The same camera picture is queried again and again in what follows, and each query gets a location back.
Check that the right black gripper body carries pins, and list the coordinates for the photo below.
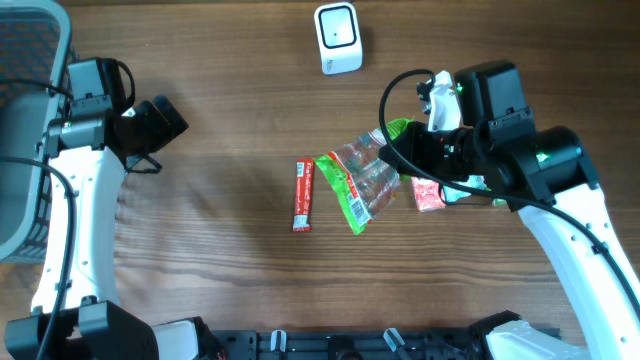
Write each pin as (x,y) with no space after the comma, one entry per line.
(442,154)

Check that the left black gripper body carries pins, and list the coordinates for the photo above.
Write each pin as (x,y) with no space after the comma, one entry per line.
(151,128)

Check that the orange small carton box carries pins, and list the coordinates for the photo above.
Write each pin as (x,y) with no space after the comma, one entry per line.
(426,194)

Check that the cup noodle container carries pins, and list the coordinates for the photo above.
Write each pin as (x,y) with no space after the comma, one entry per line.
(499,202)

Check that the green gummy candy bag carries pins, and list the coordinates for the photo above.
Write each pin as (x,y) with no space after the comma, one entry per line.
(363,183)

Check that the grey plastic shopping basket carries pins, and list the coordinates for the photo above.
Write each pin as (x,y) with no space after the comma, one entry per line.
(36,46)

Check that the red snack bar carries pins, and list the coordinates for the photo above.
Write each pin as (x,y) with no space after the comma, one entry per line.
(304,186)

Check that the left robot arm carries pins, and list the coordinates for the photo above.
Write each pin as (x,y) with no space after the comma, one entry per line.
(75,312)

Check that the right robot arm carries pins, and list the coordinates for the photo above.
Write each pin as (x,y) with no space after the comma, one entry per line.
(548,179)

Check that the white barcode scanner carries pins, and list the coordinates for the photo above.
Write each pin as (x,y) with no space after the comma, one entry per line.
(339,39)

